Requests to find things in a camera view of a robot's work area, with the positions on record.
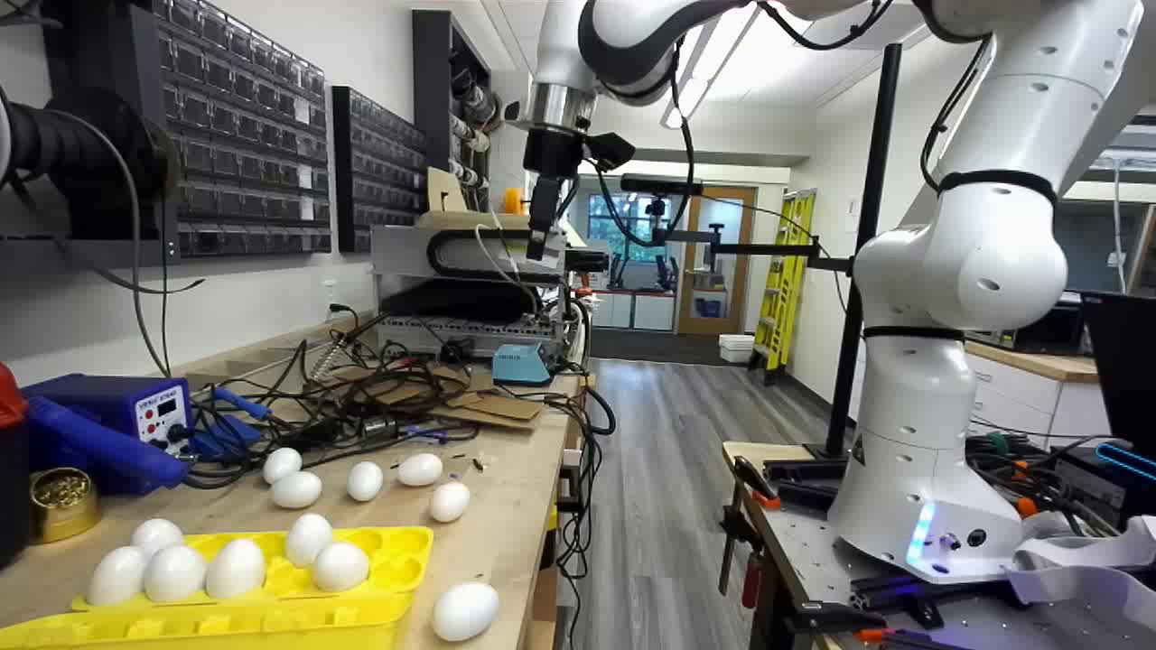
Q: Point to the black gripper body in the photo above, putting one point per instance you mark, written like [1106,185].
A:
[556,152]

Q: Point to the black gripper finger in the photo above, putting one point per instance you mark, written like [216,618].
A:
[556,203]
[540,216]

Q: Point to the white egg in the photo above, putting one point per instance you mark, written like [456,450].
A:
[154,534]
[463,612]
[118,574]
[447,498]
[237,570]
[308,534]
[339,568]
[415,469]
[280,462]
[366,481]
[173,574]
[298,490]

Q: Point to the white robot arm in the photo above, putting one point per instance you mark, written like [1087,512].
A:
[968,254]

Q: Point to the white egg on bench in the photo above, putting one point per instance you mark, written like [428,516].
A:
[280,462]
[415,469]
[298,490]
[447,498]
[366,481]

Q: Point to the white egg in holder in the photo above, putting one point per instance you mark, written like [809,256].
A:
[118,574]
[308,534]
[154,534]
[173,574]
[237,570]

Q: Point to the yellow plastic egg holder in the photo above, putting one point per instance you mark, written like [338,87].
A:
[287,612]

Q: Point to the grey benchtop machine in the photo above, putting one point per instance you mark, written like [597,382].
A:
[468,281]

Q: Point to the blue small box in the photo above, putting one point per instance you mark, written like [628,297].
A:
[516,364]

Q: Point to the yellow ladder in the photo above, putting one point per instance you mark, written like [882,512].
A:
[776,307]

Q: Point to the black parts drawer cabinet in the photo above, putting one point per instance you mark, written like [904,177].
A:
[243,118]

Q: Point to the blue soldering station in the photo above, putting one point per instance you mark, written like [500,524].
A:
[124,431]

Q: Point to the black laptop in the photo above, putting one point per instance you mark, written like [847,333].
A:
[1123,351]

